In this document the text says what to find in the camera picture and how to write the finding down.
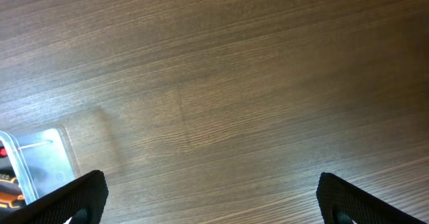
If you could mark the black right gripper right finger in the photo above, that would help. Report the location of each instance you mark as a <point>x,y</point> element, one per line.
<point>342,202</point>

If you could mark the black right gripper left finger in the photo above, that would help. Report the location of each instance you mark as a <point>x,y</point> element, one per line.
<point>81,201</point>

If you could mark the orange black pliers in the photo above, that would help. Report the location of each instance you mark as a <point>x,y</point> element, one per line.
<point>12,197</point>

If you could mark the black red screwdriver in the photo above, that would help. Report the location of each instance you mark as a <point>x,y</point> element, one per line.
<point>3,152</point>

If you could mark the clear plastic container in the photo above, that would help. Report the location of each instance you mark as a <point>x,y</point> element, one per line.
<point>42,160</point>

